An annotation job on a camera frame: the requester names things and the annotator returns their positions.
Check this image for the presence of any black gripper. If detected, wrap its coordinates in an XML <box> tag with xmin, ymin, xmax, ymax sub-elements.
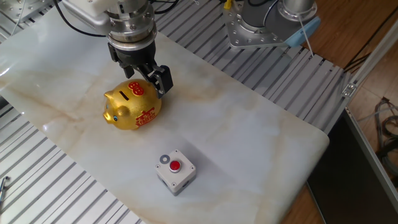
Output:
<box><xmin>108</xmin><ymin>40</ymin><xmax>174</xmax><ymax>100</ymax></box>

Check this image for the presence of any white red push-button box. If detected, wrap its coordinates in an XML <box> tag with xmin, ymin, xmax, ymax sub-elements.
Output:
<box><xmin>154</xmin><ymin>149</ymin><xmax>197</xmax><ymax>197</ymax></box>

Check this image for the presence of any golden piggy bank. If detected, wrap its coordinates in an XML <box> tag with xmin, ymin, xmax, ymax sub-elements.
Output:
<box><xmin>103</xmin><ymin>78</ymin><xmax>162</xmax><ymax>131</ymax></box>

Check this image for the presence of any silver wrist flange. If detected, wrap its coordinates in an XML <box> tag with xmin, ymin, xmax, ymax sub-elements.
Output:
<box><xmin>105</xmin><ymin>0</ymin><xmax>158</xmax><ymax>52</ymax></box>

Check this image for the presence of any white marble board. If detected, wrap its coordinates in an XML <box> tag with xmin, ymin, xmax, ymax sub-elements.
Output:
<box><xmin>0</xmin><ymin>0</ymin><xmax>330</xmax><ymax>224</ymax></box>

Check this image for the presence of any silver perforated plate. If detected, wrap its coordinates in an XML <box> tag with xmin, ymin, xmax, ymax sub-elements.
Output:
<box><xmin>0</xmin><ymin>0</ymin><xmax>57</xmax><ymax>24</ymax></box>

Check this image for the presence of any dark cabinet panel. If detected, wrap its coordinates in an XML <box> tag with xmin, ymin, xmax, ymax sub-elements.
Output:
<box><xmin>306</xmin><ymin>108</ymin><xmax>398</xmax><ymax>224</ymax></box>

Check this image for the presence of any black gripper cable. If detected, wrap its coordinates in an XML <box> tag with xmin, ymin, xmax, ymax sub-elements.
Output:
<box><xmin>149</xmin><ymin>0</ymin><xmax>180</xmax><ymax>15</ymax></box>

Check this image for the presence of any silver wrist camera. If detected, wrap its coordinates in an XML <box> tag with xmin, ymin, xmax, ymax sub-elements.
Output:
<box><xmin>67</xmin><ymin>6</ymin><xmax>111</xmax><ymax>35</ymax></box>

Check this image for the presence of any black camera cable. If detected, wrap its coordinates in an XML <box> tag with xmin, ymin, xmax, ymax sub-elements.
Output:
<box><xmin>52</xmin><ymin>0</ymin><xmax>108</xmax><ymax>38</ymax></box>

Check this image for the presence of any white cable tie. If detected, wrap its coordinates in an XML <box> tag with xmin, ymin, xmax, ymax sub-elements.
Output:
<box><xmin>298</xmin><ymin>14</ymin><xmax>314</xmax><ymax>58</ymax></box>

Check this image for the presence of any silver corner bracket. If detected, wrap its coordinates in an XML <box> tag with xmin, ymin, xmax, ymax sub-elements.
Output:
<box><xmin>341</xmin><ymin>82</ymin><xmax>358</xmax><ymax>99</ymax></box>

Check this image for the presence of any black floor cable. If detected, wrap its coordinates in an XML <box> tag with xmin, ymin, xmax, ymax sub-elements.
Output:
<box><xmin>343</xmin><ymin>6</ymin><xmax>398</xmax><ymax>71</ymax></box>

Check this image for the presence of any aluminium frame rail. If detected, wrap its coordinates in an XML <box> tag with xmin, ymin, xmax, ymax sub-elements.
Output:
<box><xmin>340</xmin><ymin>18</ymin><xmax>398</xmax><ymax>99</ymax></box>
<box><xmin>344</xmin><ymin>107</ymin><xmax>398</xmax><ymax>202</ymax></box>

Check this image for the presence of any grey floor cable bundle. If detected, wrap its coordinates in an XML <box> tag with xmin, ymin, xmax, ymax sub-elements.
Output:
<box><xmin>374</xmin><ymin>96</ymin><xmax>398</xmax><ymax>178</ymax></box>

